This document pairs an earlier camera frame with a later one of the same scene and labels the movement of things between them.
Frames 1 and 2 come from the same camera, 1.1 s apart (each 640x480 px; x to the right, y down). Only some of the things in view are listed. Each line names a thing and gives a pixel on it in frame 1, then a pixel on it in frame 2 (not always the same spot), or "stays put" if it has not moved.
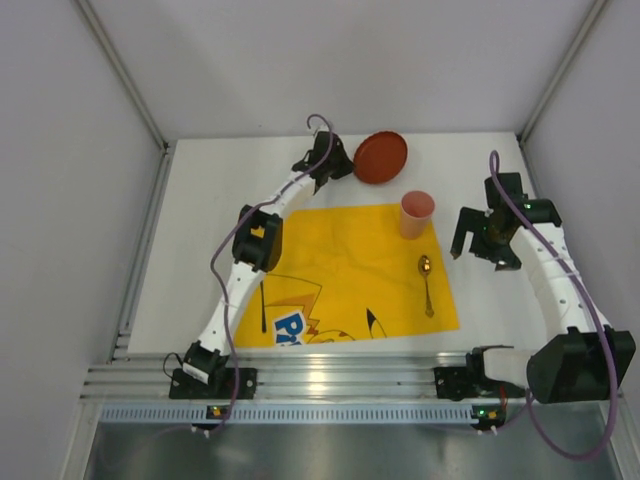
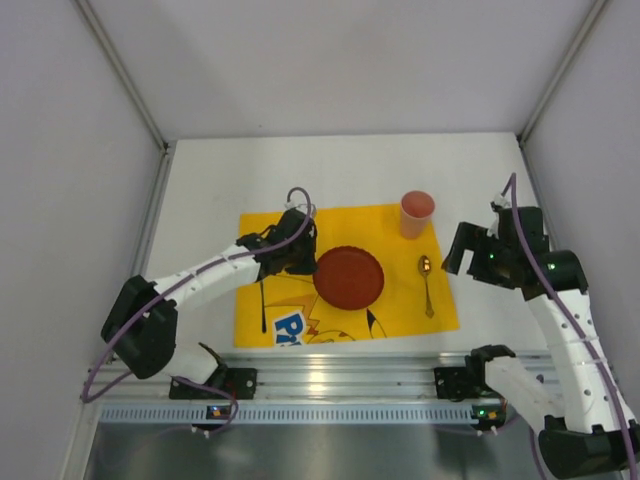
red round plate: x=380 y=157 -> x=348 y=278
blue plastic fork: x=263 y=316 stays put
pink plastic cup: x=416 y=209 stays put
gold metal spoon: x=425 y=266 stays put
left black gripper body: x=339 y=158 -> x=298 y=257
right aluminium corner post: x=586 y=26 stays put
